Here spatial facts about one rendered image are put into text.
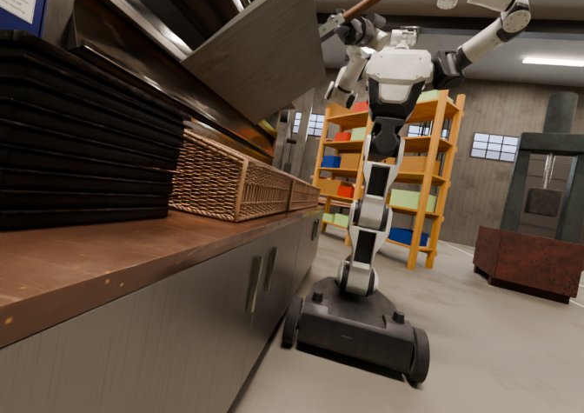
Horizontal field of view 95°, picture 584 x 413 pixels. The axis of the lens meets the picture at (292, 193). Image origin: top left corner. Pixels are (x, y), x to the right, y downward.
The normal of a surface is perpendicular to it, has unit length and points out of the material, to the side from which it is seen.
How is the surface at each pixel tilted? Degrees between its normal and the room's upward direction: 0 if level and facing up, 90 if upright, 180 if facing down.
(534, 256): 90
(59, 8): 90
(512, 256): 90
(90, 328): 90
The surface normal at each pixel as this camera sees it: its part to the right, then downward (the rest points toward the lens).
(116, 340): 0.96, 0.18
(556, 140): -0.51, -0.07
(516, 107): -0.22, -0.03
